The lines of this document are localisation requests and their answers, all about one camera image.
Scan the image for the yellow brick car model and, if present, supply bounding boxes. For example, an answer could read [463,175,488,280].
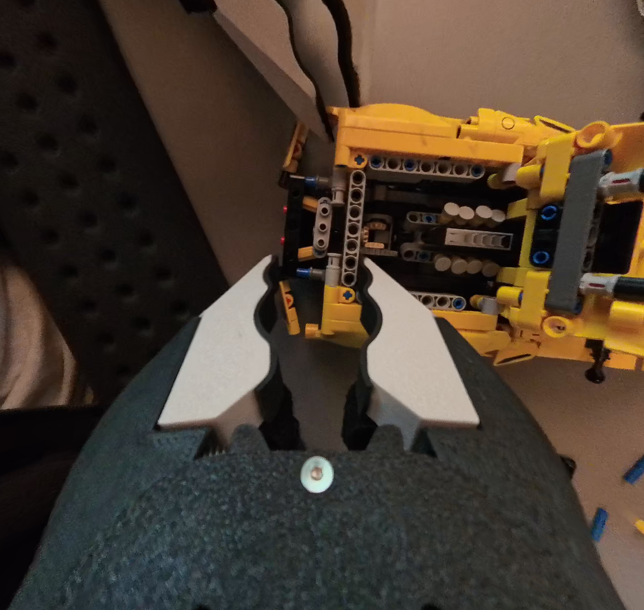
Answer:
[302,103,644,384]

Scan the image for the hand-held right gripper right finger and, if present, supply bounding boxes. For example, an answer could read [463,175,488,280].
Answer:
[343,257,481,451]

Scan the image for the grey desk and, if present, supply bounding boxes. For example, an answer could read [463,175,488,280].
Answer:
[86,0,644,610]

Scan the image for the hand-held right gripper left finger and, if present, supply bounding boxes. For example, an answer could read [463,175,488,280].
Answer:
[157,255,305,451]

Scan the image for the dark perforated panel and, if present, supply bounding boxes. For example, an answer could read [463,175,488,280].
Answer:
[0,0,229,410]

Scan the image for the beige trousers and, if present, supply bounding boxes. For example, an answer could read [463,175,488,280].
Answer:
[0,262,95,411]

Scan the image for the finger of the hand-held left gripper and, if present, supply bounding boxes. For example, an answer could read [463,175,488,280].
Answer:
[318,0,382,109]
[196,0,337,142]

